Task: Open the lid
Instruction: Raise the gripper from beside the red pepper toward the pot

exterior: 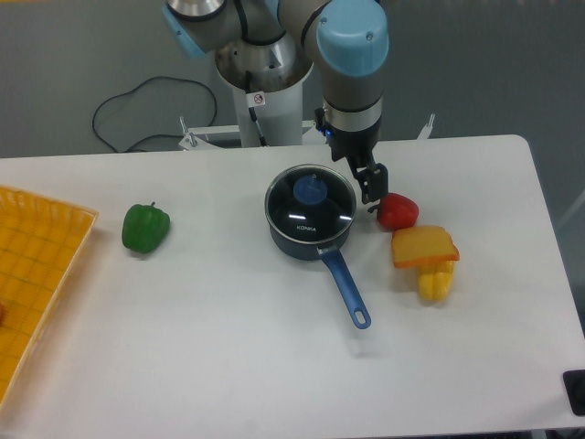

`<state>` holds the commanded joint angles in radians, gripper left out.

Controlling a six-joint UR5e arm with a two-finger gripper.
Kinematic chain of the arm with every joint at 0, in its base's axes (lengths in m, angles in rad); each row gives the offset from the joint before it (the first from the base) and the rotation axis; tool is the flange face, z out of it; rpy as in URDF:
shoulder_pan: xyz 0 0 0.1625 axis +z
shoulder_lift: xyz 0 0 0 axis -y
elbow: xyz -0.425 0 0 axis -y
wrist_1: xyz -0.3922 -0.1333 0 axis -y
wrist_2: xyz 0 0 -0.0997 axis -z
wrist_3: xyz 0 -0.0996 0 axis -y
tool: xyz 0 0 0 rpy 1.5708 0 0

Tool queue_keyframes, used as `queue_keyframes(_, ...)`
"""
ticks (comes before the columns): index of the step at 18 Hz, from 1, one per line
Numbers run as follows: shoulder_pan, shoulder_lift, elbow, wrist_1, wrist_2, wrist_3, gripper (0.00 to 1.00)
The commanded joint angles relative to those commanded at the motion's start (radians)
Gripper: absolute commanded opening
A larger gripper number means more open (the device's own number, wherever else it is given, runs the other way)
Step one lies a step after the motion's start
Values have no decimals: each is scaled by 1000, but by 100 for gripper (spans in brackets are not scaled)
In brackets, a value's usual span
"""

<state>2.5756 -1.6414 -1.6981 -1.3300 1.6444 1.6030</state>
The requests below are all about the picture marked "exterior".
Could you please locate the yellow plastic basket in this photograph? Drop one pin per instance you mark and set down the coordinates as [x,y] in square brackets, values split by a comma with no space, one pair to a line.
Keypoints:
[41,238]

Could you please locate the glass pot lid blue knob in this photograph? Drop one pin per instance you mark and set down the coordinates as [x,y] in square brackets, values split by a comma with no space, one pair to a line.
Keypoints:
[310,204]

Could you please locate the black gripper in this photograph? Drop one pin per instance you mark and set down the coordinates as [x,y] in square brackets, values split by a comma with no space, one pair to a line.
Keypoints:
[353,136]

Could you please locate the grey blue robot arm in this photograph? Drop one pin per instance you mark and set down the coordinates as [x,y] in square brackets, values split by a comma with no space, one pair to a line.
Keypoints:
[346,40]

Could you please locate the white metal base frame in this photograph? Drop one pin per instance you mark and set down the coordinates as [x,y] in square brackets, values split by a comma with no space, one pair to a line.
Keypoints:
[228,136]

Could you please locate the yellow bell pepper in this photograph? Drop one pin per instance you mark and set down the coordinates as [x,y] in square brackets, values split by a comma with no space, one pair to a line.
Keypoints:
[435,280]

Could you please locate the black object table corner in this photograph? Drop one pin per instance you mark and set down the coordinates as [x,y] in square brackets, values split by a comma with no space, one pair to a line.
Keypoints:
[574,386]

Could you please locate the orange bread slice toy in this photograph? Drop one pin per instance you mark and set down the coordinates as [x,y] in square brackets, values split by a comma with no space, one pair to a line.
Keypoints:
[422,245]

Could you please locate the dark blue saucepan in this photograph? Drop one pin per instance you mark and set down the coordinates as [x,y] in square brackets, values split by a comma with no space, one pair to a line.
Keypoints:
[328,252]

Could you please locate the green bell pepper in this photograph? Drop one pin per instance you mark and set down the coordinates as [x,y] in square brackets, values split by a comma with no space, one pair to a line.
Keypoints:
[144,228]

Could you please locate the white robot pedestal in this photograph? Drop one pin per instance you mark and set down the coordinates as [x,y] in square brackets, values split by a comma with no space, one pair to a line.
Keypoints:
[267,89]

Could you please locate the red bell pepper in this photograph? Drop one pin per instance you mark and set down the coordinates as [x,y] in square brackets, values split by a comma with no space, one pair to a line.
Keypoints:
[395,212]

